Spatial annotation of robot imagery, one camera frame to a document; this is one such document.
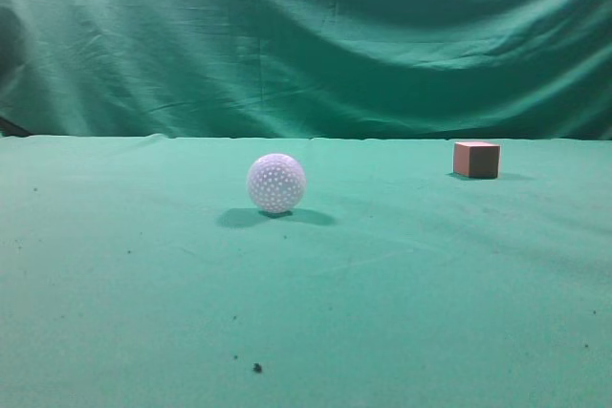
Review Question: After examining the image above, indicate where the green table cloth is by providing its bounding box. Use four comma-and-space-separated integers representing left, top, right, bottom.
1, 135, 611, 407

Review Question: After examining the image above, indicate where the green backdrop cloth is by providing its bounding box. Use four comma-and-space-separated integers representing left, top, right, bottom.
1, 0, 611, 140

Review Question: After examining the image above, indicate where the pink cube block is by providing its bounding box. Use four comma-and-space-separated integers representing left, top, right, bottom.
453, 141, 501, 179

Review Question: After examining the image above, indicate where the white dimpled ball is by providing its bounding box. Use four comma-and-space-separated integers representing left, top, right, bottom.
247, 153, 307, 214

